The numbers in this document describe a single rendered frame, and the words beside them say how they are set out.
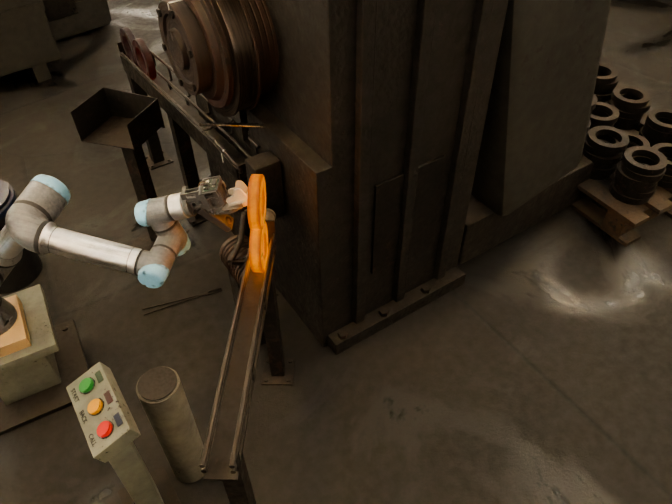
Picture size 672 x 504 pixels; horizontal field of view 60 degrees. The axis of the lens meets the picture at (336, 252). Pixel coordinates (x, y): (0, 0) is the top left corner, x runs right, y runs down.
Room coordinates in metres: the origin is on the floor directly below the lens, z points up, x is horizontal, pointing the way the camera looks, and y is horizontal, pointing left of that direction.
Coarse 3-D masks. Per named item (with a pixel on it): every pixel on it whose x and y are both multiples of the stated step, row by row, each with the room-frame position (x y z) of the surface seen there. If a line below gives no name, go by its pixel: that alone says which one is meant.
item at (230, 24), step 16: (224, 0) 1.63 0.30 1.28; (224, 16) 1.59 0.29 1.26; (240, 16) 1.61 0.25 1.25; (224, 32) 1.59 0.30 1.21; (240, 32) 1.59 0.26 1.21; (240, 48) 1.57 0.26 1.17; (240, 64) 1.56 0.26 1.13; (240, 80) 1.55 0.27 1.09; (256, 80) 1.59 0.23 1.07; (240, 96) 1.56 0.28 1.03; (224, 112) 1.67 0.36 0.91
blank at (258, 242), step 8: (264, 224) 1.29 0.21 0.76; (256, 232) 1.23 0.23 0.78; (264, 232) 1.28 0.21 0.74; (256, 240) 1.21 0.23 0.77; (264, 240) 1.28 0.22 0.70; (256, 248) 1.19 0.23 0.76; (264, 248) 1.27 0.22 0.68; (256, 256) 1.18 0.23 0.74; (264, 256) 1.24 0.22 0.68; (256, 264) 1.18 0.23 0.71; (264, 264) 1.22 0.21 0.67
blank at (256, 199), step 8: (256, 176) 1.29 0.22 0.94; (248, 184) 1.26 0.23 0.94; (256, 184) 1.25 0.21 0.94; (264, 184) 1.32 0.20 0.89; (248, 192) 1.23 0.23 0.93; (256, 192) 1.23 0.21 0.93; (264, 192) 1.31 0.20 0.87; (248, 200) 1.21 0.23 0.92; (256, 200) 1.21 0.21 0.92; (264, 200) 1.30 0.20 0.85; (248, 208) 1.20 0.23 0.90; (256, 208) 1.20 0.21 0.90; (264, 208) 1.29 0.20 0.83; (248, 216) 1.19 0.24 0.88; (256, 216) 1.19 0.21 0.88; (264, 216) 1.27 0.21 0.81; (256, 224) 1.19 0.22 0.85
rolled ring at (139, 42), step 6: (132, 42) 2.56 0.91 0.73; (138, 42) 2.49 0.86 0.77; (144, 42) 2.50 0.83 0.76; (138, 48) 2.49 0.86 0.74; (144, 48) 2.47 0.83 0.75; (138, 54) 2.56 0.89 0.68; (144, 54) 2.45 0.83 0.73; (150, 54) 2.46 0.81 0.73; (138, 60) 2.55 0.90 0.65; (144, 60) 2.45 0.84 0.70; (150, 60) 2.44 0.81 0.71; (144, 66) 2.54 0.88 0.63; (150, 66) 2.43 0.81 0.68; (144, 72) 2.51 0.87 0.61; (150, 72) 2.43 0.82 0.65
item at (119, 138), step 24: (96, 96) 2.14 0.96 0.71; (120, 96) 2.16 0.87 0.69; (144, 96) 2.11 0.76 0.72; (96, 120) 2.10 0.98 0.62; (120, 120) 2.14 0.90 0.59; (144, 120) 1.99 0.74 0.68; (120, 144) 1.95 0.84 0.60; (144, 168) 2.03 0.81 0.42; (144, 192) 2.00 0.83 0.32; (144, 240) 2.02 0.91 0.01
